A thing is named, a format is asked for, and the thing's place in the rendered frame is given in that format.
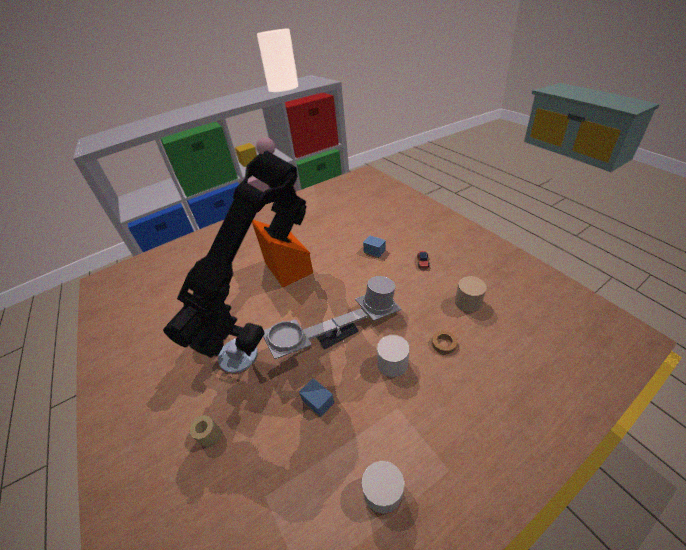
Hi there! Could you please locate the blue block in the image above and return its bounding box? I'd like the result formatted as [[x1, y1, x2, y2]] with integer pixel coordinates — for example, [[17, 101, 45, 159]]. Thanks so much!
[[299, 379, 334, 416], [363, 235, 386, 257]]

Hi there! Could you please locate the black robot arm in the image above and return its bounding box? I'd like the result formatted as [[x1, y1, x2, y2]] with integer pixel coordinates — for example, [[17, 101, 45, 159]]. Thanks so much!
[[163, 150, 306, 358]]

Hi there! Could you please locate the grey cylinder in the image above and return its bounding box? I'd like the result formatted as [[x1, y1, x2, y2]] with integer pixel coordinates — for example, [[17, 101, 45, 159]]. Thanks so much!
[[377, 335, 409, 377], [361, 461, 405, 514], [365, 276, 396, 310]]

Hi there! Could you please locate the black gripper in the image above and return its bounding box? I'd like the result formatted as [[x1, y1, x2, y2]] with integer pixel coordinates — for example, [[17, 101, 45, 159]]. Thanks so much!
[[206, 304, 265, 356]]

